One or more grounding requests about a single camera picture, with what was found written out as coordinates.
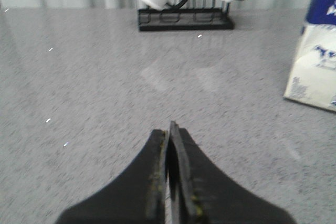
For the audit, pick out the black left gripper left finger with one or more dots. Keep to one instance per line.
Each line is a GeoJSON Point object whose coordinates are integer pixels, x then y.
{"type": "Point", "coordinates": [137, 195]}

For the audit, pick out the white blue milk carton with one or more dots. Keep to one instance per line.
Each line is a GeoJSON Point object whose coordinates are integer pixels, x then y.
{"type": "Point", "coordinates": [312, 77]}

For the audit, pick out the black wire mug rack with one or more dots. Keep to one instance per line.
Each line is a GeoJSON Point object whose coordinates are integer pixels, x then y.
{"type": "Point", "coordinates": [194, 15]}

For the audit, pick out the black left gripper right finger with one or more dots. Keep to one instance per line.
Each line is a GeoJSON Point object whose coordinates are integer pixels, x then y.
{"type": "Point", "coordinates": [202, 193]}

